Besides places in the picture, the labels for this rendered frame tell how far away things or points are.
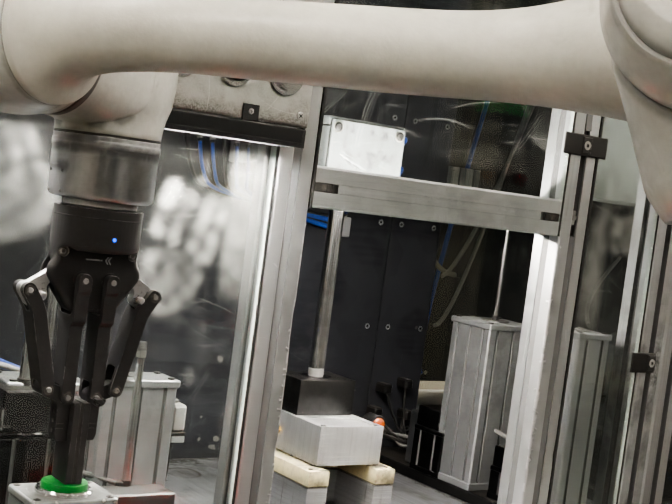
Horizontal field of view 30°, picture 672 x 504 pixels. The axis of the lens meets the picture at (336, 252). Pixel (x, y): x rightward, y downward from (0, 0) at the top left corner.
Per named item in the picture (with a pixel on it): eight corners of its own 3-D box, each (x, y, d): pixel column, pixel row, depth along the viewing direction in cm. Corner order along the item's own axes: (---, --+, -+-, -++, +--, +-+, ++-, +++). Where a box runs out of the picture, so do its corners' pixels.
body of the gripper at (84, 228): (125, 205, 112) (113, 308, 112) (35, 195, 107) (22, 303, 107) (164, 213, 106) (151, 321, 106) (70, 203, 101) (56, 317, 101)
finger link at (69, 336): (96, 275, 105) (80, 273, 104) (76, 406, 105) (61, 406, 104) (77, 269, 108) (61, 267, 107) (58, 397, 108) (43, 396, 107)
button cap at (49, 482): (49, 508, 105) (51, 487, 105) (31, 495, 108) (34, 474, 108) (93, 506, 107) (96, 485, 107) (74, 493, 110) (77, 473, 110)
